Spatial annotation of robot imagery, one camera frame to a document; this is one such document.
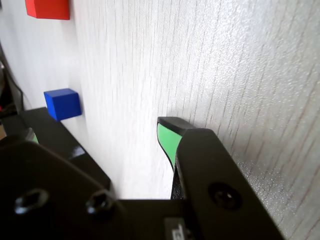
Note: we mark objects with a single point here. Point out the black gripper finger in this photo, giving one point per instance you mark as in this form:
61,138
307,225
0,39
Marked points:
50,195
212,180

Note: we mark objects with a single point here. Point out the red wooden cube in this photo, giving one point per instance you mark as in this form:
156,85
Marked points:
47,8

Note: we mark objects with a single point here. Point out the blue wooden cube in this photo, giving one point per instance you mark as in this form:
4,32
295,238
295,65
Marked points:
63,106

